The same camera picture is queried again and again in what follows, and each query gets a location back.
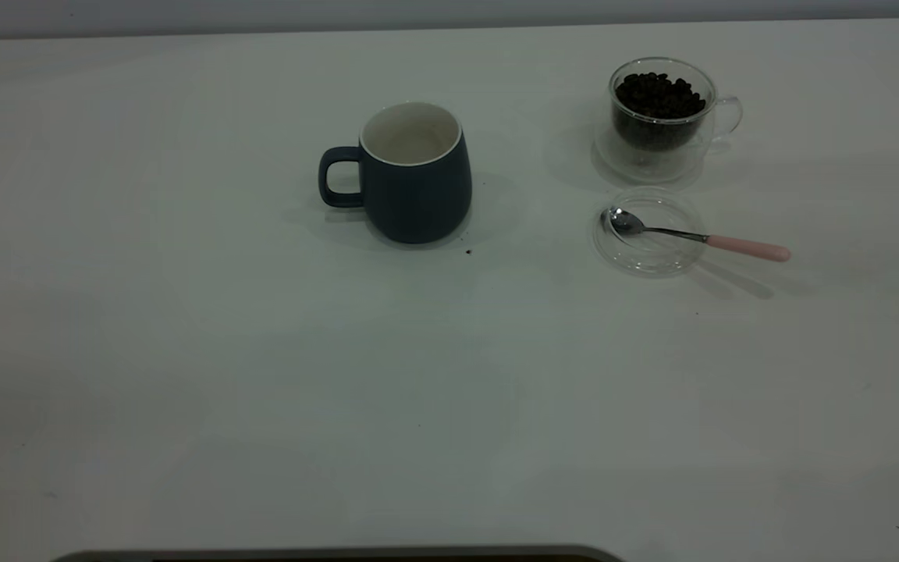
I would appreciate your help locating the clear glass round lid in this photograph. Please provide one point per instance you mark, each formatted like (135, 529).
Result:
(652, 257)

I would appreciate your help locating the coffee beans heap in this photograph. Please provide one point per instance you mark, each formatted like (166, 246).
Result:
(659, 105)

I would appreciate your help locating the dark grey ceramic mug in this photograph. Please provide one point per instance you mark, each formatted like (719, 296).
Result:
(418, 199)

